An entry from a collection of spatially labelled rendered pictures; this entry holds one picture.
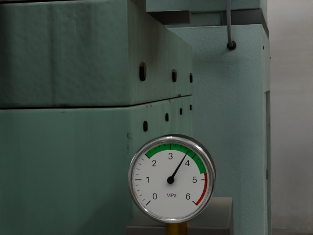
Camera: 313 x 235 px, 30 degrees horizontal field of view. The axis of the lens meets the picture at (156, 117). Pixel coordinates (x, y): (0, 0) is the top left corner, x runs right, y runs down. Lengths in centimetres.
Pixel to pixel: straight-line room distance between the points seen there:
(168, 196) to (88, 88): 12
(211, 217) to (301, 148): 246
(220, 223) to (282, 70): 247
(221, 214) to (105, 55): 16
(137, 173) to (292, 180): 255
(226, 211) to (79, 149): 13
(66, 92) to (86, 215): 10
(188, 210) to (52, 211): 14
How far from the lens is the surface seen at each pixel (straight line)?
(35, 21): 50
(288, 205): 297
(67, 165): 50
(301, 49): 292
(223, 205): 52
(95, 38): 49
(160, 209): 42
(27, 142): 51
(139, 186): 42
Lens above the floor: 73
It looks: 3 degrees down
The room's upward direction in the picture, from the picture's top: 1 degrees counter-clockwise
